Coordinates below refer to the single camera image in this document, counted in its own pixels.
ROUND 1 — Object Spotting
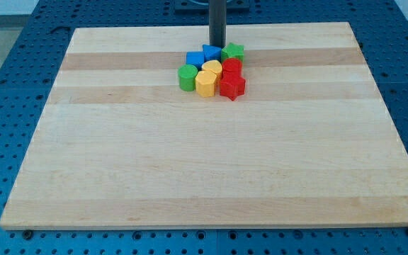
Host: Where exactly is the blue triangle block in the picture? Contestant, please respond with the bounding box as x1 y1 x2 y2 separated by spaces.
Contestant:
203 45 222 62

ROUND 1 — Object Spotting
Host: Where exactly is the light wooden board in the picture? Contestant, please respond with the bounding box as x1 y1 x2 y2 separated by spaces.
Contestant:
0 22 408 230

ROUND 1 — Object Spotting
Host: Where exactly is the green cylinder block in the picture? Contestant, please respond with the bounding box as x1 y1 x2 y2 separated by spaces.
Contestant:
178 64 198 91

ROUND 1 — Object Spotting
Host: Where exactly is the yellow hexagon block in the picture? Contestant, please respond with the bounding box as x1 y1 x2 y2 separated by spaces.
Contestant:
195 70 217 97

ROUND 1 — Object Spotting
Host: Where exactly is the red cylinder block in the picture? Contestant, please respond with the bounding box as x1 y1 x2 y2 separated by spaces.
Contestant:
222 58 243 77

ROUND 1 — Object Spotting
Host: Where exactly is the blue cube block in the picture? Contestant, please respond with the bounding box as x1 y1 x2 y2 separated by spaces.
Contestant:
186 51 205 70

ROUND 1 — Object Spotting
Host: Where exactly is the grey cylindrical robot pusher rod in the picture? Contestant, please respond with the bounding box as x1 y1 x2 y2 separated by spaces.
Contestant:
208 0 227 48

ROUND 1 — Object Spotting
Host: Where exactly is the red star block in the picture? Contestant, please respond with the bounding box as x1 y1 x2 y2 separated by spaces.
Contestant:
220 74 246 101

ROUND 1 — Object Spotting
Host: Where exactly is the green star block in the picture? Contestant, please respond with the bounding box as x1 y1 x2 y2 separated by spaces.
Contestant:
220 42 244 62

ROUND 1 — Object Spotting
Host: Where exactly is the yellow heart block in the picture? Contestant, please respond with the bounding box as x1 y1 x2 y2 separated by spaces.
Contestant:
201 59 222 80

